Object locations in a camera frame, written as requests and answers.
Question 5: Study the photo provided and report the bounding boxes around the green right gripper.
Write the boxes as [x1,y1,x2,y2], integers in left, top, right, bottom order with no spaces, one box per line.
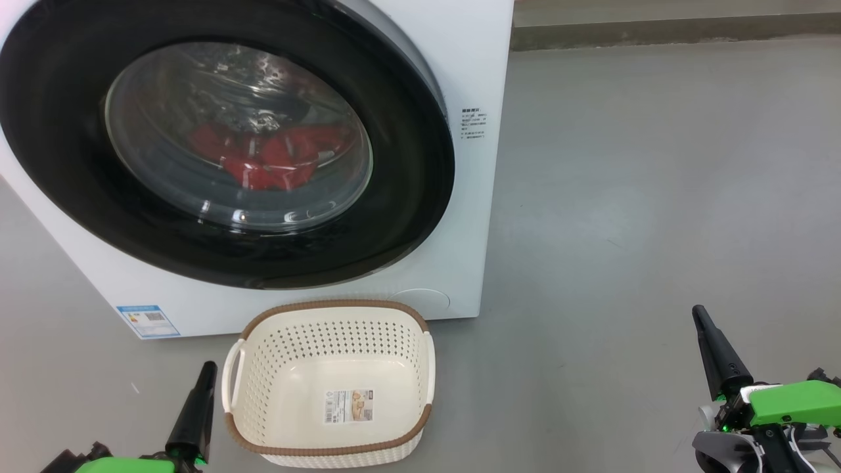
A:
[692,305,841,434]

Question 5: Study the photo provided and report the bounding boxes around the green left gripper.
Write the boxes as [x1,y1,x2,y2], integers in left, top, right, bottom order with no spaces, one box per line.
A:
[74,361,218,473]

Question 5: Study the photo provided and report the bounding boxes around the red and white shirt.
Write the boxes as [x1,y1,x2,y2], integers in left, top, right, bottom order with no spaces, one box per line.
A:
[189,123,352,192]

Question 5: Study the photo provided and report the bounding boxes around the black round washer door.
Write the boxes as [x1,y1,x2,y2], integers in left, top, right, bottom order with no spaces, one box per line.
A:
[0,0,456,290]

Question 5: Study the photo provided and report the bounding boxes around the cream perforated laundry basket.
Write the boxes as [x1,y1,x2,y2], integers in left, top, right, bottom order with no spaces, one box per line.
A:
[221,300,436,468]

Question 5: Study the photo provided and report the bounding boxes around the printed paper label sticker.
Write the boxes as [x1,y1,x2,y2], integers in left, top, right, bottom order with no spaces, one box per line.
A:
[323,389,374,424]

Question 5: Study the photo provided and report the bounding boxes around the white front-load washing machine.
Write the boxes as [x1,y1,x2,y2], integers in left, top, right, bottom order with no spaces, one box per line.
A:
[0,0,515,340]

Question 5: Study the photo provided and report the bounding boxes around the washing machine drum opening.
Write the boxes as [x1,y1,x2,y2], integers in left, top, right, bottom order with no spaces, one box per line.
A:
[108,45,369,227]

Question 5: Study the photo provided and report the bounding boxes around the blue energy label sticker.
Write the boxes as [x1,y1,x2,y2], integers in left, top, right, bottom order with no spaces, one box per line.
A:
[116,305,181,340]

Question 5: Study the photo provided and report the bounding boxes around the round white filter cover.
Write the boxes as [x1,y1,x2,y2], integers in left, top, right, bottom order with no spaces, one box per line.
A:
[388,289,451,317]

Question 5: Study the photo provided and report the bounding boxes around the grey skirting board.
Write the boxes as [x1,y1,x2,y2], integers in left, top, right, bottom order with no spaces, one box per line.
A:
[512,12,841,52]

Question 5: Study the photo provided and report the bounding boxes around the small printed text sticker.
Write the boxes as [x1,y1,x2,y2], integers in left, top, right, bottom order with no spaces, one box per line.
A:
[461,108,488,141]

